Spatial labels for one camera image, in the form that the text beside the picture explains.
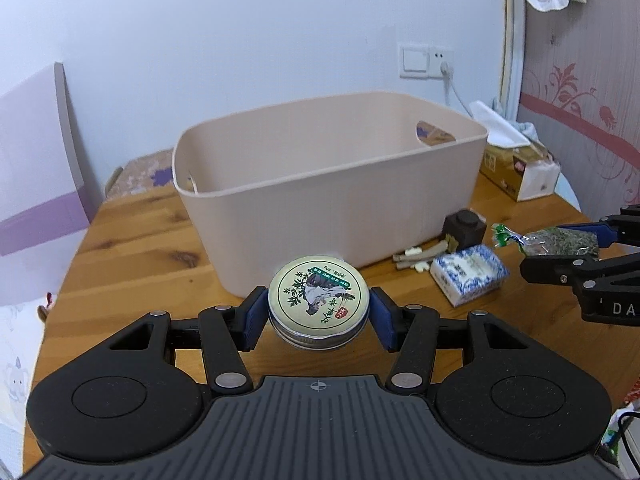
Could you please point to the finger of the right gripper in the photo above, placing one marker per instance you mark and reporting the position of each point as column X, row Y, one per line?
column 607, row 229
column 569, row 271

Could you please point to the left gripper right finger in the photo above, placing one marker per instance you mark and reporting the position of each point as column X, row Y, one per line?
column 410, row 331

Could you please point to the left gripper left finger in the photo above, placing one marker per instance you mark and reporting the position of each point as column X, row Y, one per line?
column 227, row 331

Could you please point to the dried herb bag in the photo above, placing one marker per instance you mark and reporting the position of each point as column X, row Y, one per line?
column 550, row 242

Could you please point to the beige plastic clips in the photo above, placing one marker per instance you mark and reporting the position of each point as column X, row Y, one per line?
column 420, row 258

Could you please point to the black cube box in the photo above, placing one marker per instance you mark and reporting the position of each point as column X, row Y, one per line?
column 462, row 230

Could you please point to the round illustrated tin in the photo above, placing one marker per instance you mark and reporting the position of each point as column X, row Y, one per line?
column 318, row 303

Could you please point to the blue white porcelain-pattern box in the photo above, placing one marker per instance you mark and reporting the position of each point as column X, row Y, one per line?
column 467, row 275

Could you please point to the gold tissue box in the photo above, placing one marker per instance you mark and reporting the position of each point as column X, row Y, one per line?
column 522, row 167

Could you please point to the light blue blanket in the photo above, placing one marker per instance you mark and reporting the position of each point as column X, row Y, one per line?
column 528, row 130

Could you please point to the beige plastic storage bin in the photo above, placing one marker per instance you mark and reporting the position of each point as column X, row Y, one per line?
column 358, row 177

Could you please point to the floral patterned nightstand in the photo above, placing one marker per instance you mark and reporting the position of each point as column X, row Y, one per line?
column 140, row 175

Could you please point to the purple white board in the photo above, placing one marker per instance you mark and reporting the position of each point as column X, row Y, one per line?
column 45, row 206

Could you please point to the cream door frame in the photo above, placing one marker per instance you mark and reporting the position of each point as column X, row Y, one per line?
column 512, row 57

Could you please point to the white wall switch socket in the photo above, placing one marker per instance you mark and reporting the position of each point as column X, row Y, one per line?
column 420, row 61

